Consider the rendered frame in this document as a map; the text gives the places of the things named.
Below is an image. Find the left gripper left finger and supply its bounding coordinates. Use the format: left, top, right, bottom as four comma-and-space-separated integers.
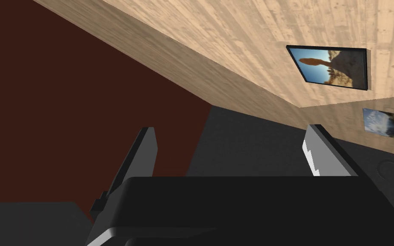
90, 126, 158, 221

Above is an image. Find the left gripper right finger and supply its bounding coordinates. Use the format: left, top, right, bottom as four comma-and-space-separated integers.
302, 124, 368, 177

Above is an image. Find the frameless sky landscape picture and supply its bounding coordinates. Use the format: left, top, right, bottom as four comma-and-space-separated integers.
362, 108, 394, 144

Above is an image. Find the black-framed desert rock picture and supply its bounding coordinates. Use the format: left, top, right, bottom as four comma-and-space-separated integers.
285, 44, 369, 91

